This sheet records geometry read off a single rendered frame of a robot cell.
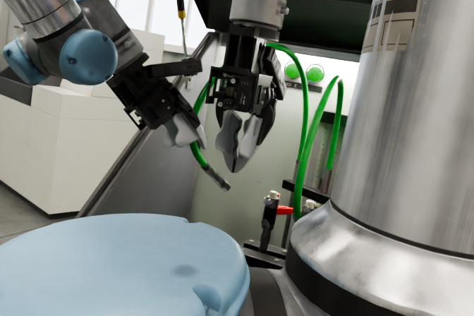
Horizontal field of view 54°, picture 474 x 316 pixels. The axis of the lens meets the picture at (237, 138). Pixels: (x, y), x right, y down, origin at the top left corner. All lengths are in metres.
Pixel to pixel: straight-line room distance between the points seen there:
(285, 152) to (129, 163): 0.44
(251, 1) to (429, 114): 0.48
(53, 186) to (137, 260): 3.56
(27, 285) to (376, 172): 0.14
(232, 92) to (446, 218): 0.48
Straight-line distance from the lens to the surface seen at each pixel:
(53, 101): 3.74
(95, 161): 3.86
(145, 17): 6.33
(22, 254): 0.21
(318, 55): 1.22
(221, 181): 0.97
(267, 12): 0.64
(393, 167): 0.19
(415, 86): 0.19
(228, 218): 1.36
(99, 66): 0.65
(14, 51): 0.78
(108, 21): 0.81
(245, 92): 0.62
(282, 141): 1.27
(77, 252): 0.21
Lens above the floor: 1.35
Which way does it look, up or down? 8 degrees down
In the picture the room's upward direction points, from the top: 10 degrees clockwise
